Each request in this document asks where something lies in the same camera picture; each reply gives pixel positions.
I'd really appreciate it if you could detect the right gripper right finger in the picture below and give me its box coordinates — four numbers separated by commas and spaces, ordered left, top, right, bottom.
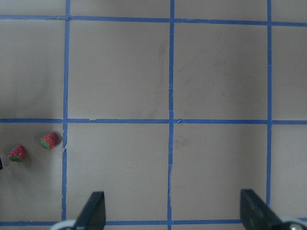
240, 189, 283, 230

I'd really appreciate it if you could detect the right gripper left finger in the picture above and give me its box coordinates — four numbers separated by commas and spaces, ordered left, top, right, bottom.
74, 191, 106, 230

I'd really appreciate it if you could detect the red strawberry green cap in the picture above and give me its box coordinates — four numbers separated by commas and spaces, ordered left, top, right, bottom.
41, 132, 59, 150

